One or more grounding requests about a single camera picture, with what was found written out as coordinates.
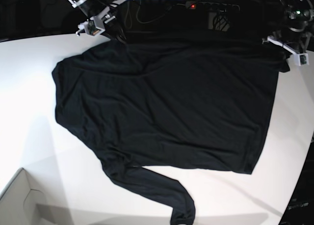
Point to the black long-sleeve t-shirt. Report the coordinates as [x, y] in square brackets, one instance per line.
[192, 102]

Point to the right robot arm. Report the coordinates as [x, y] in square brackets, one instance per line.
[113, 31]

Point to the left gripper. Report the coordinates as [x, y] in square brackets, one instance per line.
[295, 42]

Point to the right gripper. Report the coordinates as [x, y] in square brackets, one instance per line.
[99, 14]

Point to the white cardboard box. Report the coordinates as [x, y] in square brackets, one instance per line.
[17, 203]

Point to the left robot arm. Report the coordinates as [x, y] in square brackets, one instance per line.
[294, 29]

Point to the black power strip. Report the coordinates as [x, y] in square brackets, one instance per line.
[212, 6]

